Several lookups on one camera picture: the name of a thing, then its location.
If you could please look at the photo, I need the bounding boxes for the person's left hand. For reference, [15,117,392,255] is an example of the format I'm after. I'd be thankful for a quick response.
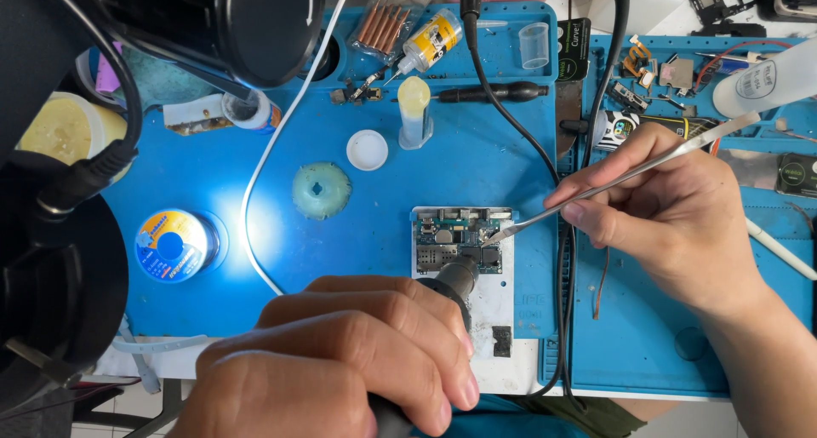
[167,275,481,438]

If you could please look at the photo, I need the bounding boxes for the person's right hand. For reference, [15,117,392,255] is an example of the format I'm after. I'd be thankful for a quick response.
[544,122,772,312]

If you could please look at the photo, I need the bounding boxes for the metal spudger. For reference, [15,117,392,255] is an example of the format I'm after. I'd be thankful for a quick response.
[480,110,762,247]

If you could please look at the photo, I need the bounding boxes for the white stylus pen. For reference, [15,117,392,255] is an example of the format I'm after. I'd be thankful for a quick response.
[745,217,817,281]

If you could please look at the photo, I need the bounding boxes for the black glue tube colourful print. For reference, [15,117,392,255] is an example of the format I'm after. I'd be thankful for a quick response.
[560,110,726,153]

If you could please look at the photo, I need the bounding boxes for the blue silicone mat with compartments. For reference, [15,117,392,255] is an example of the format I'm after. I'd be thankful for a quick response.
[541,34,817,398]

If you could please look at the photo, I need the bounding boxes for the black packet round green label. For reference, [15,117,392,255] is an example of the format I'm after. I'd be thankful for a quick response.
[775,152,817,200]

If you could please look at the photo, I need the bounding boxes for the small dark connector board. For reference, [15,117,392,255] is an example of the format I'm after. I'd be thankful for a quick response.
[606,81,649,114]

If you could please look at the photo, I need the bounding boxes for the grey metal shield plate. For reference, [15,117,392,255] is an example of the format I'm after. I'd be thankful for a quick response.
[659,57,695,89]

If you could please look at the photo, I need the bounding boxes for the white plastic strip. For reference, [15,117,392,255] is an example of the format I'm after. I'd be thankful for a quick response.
[111,317,209,395]

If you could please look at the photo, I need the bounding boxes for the grey metal blade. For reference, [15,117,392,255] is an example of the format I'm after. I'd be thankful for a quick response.
[554,82,582,162]

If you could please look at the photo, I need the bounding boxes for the large white plastic bottle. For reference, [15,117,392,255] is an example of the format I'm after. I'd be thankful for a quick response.
[712,36,817,120]

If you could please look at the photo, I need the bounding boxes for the pale green round cap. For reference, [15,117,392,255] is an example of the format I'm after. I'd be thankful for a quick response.
[292,162,353,222]

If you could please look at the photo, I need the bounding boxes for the black square chip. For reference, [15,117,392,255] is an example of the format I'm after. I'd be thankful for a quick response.
[491,326,513,359]

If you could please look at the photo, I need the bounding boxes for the green phone circuit board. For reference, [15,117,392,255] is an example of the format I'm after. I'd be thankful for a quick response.
[415,209,504,275]

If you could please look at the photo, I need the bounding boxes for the person's olive shorts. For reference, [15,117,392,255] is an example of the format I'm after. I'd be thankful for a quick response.
[511,396,647,438]

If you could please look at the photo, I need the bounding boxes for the white box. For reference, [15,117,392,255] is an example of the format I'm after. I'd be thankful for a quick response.
[586,0,691,38]

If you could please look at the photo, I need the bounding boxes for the small clear plastic cup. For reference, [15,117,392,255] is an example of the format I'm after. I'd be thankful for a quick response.
[517,22,551,70]

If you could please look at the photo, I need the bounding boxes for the white round lid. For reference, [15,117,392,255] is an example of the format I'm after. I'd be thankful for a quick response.
[346,129,389,172]

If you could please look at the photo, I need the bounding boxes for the large blue silicone work mat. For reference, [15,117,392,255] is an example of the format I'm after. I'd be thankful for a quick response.
[102,3,564,341]

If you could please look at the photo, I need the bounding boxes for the small white bottle orange label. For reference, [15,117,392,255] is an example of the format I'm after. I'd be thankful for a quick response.
[221,89,283,135]

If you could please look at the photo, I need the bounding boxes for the dirty white block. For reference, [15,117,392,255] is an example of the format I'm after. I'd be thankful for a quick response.
[162,94,234,137]

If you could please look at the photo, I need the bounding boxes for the yellow flux syringe tube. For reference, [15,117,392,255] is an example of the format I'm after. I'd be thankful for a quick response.
[397,75,435,152]

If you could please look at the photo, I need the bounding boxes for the small metal phone parts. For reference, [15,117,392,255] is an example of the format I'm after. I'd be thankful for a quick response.
[328,68,385,106]

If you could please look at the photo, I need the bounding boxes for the yellow-labelled needle bottle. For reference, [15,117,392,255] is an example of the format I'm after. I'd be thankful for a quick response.
[383,8,465,87]

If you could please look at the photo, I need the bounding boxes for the teal cloth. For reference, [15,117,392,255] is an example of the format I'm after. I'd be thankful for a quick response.
[120,46,222,111]

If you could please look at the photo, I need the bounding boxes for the jar of yellow paste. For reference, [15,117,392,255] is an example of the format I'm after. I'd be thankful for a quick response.
[16,92,133,185]

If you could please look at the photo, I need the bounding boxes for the clear bag of copper tips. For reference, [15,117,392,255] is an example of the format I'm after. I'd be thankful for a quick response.
[348,0,439,66]

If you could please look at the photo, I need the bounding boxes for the pink card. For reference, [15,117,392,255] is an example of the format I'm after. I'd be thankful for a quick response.
[95,41,123,95]

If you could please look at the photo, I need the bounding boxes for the black microscope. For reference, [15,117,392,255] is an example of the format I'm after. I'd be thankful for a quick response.
[0,0,327,415]

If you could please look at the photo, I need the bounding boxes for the thin brown wire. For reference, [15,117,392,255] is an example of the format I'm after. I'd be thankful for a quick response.
[593,246,611,321]

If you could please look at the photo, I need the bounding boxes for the orange flex cable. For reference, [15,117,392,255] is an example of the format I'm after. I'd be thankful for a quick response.
[622,35,654,79]

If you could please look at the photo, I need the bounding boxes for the red wire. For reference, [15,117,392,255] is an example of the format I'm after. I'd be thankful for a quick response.
[694,40,794,89]

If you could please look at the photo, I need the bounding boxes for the solder wire spool blue label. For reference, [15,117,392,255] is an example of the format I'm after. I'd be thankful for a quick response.
[134,208,222,284]

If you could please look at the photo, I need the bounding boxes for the black phone frame part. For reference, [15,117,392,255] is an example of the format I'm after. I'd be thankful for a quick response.
[687,0,767,38]

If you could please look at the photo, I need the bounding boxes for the black handled tool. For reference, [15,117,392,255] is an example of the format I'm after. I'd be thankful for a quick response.
[432,81,550,104]

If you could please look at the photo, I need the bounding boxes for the black cable with plug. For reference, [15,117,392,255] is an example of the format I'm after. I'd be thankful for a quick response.
[460,0,586,415]

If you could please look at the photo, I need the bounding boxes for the white cable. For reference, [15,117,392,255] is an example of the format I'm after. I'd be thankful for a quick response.
[239,0,358,297]

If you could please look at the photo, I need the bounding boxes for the black microscope power cable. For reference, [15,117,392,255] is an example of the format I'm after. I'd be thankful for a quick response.
[35,0,145,214]

